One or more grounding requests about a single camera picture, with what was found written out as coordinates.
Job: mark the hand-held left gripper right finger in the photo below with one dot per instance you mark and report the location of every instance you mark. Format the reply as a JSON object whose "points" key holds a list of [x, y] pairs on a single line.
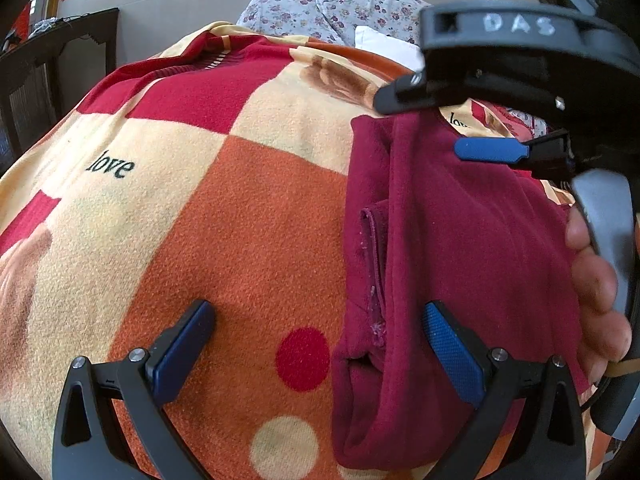
{"points": [[452, 355]]}

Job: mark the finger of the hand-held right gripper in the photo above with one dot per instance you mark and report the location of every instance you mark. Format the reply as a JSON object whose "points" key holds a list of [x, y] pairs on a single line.
{"points": [[487, 150], [500, 60]]}

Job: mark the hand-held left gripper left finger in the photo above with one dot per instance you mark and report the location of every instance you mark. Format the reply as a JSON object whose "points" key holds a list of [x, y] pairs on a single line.
{"points": [[182, 355]]}

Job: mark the maroon fleece garment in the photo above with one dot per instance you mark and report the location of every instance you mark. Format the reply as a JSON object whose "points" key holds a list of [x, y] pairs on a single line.
{"points": [[450, 240]]}

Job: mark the person's right hand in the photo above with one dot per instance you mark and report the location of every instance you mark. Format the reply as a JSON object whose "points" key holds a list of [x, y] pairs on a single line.
{"points": [[595, 280]]}

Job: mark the white folded cloth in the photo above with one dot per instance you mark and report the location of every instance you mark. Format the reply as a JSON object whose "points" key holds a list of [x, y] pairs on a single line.
{"points": [[385, 45]]}

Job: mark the orange patchwork printed blanket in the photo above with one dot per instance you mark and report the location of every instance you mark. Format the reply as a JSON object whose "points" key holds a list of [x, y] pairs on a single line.
{"points": [[225, 210]]}

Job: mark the floral pillows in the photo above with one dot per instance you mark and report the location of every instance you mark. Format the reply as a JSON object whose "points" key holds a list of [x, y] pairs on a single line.
{"points": [[300, 10]]}

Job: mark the dark wooden bench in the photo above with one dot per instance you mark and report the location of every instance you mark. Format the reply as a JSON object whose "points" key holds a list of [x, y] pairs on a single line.
{"points": [[45, 85]]}

